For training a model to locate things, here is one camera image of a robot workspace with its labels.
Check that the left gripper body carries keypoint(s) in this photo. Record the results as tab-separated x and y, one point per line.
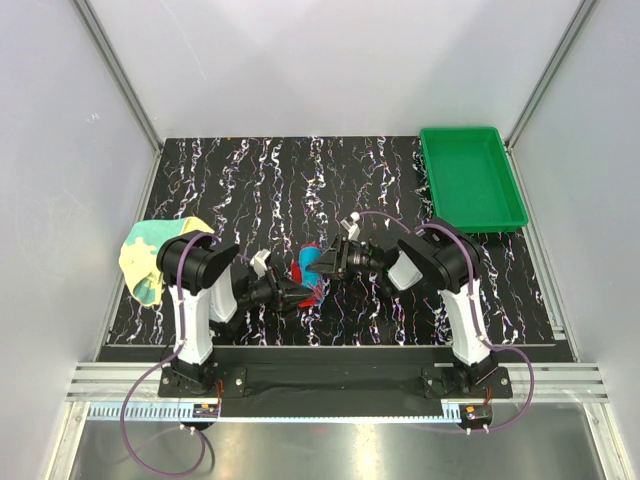
263	291

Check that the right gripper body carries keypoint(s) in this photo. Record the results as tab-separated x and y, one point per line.
359	260

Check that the red and blue towel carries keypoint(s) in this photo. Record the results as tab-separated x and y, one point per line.
310	280

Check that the yellow and green towel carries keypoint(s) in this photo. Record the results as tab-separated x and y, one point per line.
138	254

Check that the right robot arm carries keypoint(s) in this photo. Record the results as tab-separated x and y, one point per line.
445	258

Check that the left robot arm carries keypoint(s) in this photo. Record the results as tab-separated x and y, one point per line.
207	295

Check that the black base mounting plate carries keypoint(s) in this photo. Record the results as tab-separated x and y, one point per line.
279	404

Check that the green plastic bin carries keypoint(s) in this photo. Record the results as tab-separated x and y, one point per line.
471	181

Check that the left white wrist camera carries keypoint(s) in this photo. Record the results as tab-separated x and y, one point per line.
260	262

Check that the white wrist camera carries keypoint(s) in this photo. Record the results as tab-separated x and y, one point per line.
351	226
260	262

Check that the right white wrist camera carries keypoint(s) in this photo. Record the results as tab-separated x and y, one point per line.
351	226

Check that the aluminium rail frame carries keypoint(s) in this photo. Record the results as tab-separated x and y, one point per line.
553	382

